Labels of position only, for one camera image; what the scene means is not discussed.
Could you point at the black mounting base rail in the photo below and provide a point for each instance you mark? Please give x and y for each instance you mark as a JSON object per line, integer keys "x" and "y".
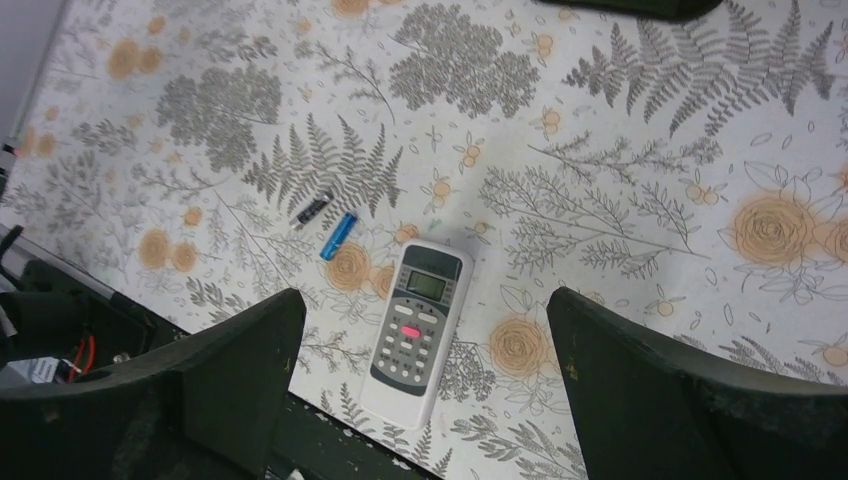
{"x": 47, "y": 312}

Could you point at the floral patterned table mat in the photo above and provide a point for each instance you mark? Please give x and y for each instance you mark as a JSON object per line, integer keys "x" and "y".
{"x": 691, "y": 177}

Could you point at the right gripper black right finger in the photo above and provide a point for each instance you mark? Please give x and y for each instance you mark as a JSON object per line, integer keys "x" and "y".
{"x": 646, "y": 406}

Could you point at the blue AAA battery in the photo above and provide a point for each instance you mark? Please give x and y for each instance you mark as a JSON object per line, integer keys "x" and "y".
{"x": 338, "y": 236}

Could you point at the black AAA battery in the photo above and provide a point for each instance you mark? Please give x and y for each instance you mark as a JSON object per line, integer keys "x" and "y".
{"x": 311, "y": 211}

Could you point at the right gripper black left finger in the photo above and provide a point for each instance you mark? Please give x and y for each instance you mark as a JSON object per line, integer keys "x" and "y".
{"x": 203, "y": 407}

